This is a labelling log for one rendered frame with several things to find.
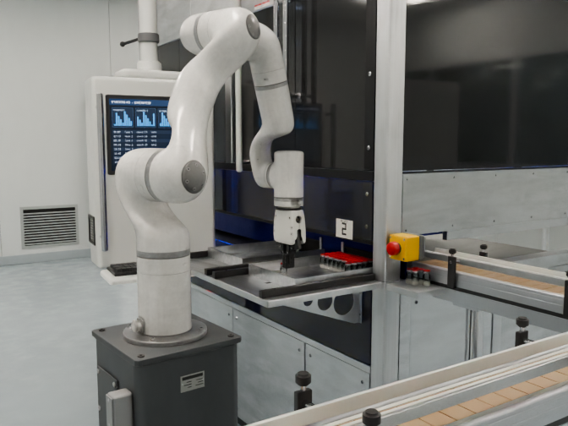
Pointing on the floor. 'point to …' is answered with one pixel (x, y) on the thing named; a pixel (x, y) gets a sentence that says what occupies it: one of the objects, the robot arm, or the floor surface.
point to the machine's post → (387, 186)
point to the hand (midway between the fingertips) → (288, 260)
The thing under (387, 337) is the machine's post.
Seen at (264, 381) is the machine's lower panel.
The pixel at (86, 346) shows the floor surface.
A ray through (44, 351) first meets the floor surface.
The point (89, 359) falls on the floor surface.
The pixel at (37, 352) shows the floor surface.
